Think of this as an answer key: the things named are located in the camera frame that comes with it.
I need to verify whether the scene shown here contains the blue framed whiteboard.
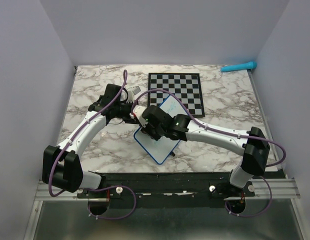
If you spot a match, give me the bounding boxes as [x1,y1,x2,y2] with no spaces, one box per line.
[133,95,186,165]

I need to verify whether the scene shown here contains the black white chessboard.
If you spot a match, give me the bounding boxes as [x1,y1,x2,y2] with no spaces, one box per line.
[147,72,205,118]

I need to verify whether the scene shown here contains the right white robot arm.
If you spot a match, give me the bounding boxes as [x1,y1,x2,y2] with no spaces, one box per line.
[132,105,270,196]

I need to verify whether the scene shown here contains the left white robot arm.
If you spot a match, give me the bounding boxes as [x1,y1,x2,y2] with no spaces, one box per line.
[42,83,141,198]

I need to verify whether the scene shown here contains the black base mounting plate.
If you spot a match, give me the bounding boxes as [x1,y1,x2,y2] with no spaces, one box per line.
[77,172,255,209]

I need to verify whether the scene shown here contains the blue marker pen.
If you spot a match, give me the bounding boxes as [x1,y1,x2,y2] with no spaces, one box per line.
[220,61,257,73]

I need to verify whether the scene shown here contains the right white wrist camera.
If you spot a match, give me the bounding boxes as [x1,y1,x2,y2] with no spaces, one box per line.
[129,105,147,125]

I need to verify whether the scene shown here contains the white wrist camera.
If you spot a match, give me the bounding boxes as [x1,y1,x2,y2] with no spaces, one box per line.
[129,105,147,125]
[126,86,141,103]

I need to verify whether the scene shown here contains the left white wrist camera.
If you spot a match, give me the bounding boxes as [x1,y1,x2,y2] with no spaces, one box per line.
[126,86,141,103]

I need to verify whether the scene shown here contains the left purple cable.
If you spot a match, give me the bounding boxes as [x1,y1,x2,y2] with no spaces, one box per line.
[48,69,128,198]

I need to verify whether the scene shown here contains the purple cable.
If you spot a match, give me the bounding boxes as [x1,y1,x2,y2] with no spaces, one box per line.
[48,69,128,198]
[131,89,287,218]

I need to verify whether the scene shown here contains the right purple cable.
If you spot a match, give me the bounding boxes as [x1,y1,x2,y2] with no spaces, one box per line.
[131,89,287,218]

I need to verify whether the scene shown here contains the aluminium extrusion rail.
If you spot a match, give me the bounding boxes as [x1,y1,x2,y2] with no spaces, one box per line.
[34,178,301,201]

